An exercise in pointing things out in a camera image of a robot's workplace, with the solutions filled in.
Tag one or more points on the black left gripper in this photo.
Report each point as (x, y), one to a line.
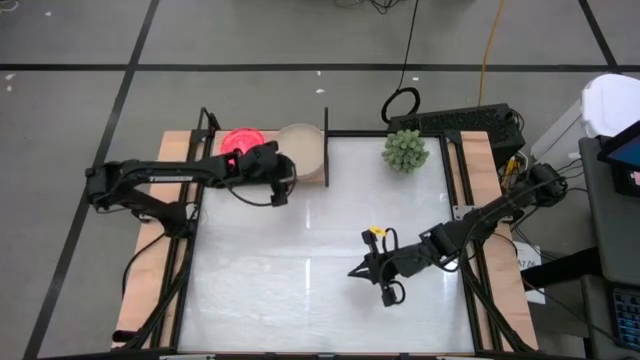
(260, 160)

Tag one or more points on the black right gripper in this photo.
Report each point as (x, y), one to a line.
(400, 262)

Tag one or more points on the beige plate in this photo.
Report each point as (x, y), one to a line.
(302, 145)

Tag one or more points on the orange translucent divided plate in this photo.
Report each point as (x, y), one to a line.
(261, 137)

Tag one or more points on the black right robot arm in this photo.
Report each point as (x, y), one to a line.
(480, 220)

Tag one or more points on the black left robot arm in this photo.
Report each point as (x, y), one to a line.
(165, 172)

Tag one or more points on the yellow tape tag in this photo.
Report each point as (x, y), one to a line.
(377, 231)

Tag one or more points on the black dish rack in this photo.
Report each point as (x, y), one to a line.
(326, 150)

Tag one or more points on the green plant in white pot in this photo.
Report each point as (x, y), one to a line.
(406, 150)

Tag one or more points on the white paper sheet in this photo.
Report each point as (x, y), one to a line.
(522, 252)

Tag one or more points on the black mesh computer case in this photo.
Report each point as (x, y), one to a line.
(460, 120)

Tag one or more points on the plywood table base board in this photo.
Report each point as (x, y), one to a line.
(150, 300)

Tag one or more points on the grey desk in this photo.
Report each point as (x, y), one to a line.
(615, 225)

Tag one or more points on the blue keypad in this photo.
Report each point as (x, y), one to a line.
(629, 317)

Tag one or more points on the black tablet screen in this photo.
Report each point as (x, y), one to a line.
(627, 155)

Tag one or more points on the white lidded bin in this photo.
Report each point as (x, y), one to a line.
(612, 102)

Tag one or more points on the black aluminium table frame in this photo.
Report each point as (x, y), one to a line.
(385, 134)

